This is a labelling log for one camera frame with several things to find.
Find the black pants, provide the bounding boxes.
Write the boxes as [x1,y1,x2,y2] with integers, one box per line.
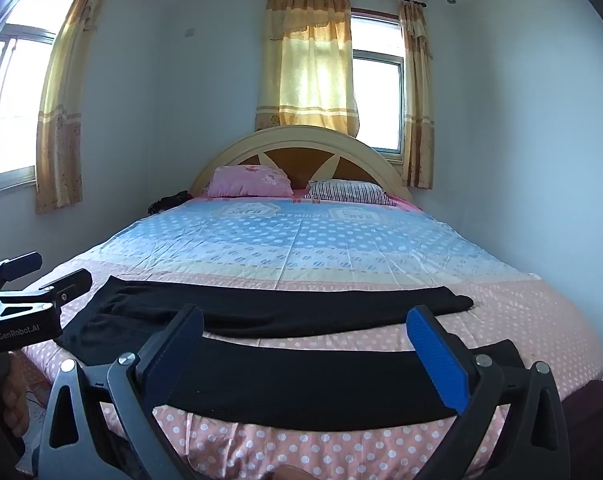
[54,275,531,434]

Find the black clothing beside bed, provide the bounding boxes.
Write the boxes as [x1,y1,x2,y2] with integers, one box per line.
[147,191,193,216]

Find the person's left hand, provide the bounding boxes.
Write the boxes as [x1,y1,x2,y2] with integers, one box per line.
[1,352,29,438]

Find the yellow left curtain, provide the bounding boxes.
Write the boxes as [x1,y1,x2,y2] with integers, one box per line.
[36,0,107,214]

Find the yellow curtain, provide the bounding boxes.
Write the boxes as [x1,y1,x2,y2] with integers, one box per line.
[36,0,107,214]
[254,0,360,138]
[399,1,435,190]

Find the polka dot bed sheet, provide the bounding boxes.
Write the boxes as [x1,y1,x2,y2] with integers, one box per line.
[18,194,603,480]

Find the pink pillow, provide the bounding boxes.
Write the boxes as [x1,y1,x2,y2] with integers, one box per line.
[207,165,294,198]

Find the left window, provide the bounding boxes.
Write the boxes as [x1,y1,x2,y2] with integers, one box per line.
[0,0,72,192]

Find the window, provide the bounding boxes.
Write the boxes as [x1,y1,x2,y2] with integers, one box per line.
[351,11,405,158]
[0,0,72,192]

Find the cream wooden headboard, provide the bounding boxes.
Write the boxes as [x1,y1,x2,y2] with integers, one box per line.
[190,126,412,202]

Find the striped pillow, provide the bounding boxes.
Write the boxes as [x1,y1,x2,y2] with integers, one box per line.
[306,179,393,206]

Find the yellow centre curtain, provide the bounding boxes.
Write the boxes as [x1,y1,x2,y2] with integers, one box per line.
[254,0,360,138]

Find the yellow right curtain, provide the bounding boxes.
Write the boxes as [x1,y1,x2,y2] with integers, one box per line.
[399,1,435,190]

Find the back window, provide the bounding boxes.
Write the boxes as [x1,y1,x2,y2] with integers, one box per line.
[351,11,405,158]

